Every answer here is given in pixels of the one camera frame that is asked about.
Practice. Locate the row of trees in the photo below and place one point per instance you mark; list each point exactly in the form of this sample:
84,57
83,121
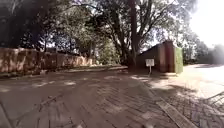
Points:
43,23

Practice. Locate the large tree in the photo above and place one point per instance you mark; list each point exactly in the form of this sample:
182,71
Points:
133,36

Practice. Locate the brown shed with green side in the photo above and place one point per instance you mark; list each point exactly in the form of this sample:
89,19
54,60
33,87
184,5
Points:
163,56

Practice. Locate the brick pavement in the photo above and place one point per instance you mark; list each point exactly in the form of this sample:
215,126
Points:
196,90

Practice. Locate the pale stone kerb strip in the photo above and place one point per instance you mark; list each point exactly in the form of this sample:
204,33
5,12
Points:
173,115

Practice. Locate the red brick paved road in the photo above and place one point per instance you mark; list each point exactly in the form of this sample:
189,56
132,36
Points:
93,100

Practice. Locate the distant trees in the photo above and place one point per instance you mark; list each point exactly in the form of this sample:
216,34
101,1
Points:
200,50

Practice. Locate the red brick wall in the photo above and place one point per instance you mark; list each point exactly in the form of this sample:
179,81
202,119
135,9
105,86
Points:
30,60

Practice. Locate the white sign on post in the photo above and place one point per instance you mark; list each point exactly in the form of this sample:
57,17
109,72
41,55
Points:
149,62

